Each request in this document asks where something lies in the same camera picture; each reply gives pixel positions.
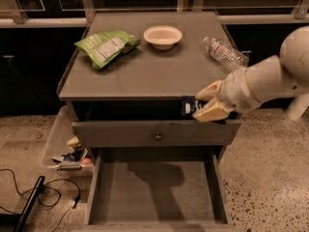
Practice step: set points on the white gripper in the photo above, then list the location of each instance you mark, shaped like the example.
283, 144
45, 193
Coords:
238, 92

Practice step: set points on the blue rxbar blueberry bar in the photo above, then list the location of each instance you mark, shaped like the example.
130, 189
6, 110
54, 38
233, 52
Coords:
191, 105

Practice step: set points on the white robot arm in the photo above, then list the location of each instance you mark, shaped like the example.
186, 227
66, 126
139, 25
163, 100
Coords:
285, 75

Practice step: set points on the round brass drawer knob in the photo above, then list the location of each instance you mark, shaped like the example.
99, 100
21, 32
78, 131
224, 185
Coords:
158, 136

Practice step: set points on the grey drawer cabinet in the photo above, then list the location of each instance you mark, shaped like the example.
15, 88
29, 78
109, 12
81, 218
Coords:
146, 74

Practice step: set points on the grey bottom drawer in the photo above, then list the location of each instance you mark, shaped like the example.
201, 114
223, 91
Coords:
169, 189

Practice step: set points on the grey drawer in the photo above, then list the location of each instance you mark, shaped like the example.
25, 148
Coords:
134, 124
169, 189

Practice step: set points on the grey middle drawer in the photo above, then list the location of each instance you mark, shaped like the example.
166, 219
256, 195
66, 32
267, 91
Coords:
134, 124

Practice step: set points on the clear plastic water bottle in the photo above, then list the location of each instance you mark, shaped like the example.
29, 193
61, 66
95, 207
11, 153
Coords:
230, 58

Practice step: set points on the white paper bowl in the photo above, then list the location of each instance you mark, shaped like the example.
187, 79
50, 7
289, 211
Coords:
162, 37

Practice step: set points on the green chip bag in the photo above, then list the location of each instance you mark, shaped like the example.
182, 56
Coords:
104, 47

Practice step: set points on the orange ball in bin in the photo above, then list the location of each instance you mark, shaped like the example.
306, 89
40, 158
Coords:
86, 161

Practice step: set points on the blue white packet in bin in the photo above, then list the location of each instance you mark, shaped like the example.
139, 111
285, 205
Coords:
76, 155

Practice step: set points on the cream snack packet in bin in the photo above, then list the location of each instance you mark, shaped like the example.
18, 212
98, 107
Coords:
74, 143

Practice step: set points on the clear plastic storage bin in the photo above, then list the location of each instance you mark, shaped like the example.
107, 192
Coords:
56, 146

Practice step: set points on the black bar on floor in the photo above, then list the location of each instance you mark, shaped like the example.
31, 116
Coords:
34, 194

